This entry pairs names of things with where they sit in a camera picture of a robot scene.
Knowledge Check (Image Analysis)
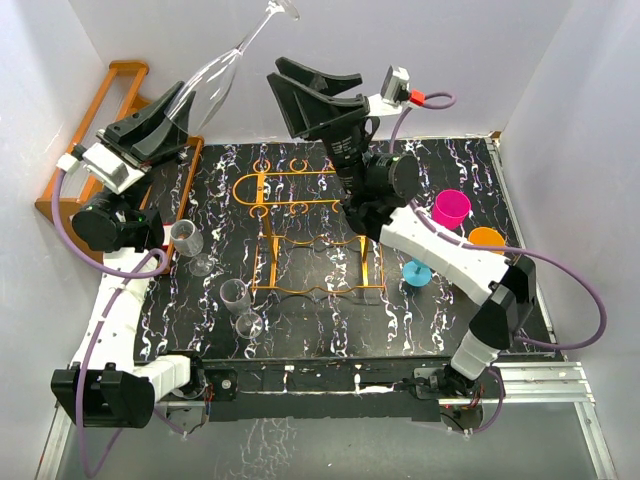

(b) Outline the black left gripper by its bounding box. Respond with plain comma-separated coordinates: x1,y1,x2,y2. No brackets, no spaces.
95,84,192,218

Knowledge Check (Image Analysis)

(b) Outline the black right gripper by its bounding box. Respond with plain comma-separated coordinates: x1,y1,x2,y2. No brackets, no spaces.
269,58,371,197

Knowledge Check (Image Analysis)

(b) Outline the tall clear wine glass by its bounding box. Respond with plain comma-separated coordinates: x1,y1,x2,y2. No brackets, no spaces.
181,1,300,137

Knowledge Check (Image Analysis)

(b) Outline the short clear wine glass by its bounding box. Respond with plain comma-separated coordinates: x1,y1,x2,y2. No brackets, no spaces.
170,219,213,277

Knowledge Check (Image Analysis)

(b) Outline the pink plastic wine glass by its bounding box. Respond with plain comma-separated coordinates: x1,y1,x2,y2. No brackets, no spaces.
431,189,471,230

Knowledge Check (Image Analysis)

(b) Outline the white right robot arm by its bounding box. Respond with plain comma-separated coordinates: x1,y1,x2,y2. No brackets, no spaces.
267,57,536,397

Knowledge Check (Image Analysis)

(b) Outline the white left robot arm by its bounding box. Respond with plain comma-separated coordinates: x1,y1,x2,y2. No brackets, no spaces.
51,81,207,429

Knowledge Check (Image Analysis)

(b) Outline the orange wooden shelf rack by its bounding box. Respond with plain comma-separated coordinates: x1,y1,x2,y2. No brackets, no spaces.
35,60,204,268

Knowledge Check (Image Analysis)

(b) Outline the blue plastic wine glass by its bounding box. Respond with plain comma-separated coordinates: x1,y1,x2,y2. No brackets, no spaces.
402,260,432,288

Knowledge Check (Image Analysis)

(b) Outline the orange plastic wine glass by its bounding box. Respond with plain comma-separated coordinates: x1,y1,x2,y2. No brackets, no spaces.
468,227,506,255

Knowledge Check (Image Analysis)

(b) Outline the clear champagne flute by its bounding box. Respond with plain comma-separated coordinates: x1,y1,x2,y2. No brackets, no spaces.
220,279,264,340

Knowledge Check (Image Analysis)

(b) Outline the black base bar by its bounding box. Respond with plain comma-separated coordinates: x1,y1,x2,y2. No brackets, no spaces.
149,357,506,424

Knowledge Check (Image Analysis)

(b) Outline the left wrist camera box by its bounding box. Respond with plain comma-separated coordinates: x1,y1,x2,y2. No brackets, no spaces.
56,142,146,194

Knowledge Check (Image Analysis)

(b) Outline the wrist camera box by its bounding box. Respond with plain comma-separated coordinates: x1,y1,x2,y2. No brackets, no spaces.
367,65,426,117
56,142,146,194

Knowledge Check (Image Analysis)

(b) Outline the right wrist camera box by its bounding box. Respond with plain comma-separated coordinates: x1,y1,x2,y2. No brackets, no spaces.
367,65,426,117

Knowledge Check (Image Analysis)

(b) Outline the gold wire wine glass rack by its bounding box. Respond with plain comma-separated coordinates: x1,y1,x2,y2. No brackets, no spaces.
232,158,386,296

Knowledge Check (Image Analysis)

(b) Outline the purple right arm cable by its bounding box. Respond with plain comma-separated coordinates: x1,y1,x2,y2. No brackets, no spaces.
389,92,609,434

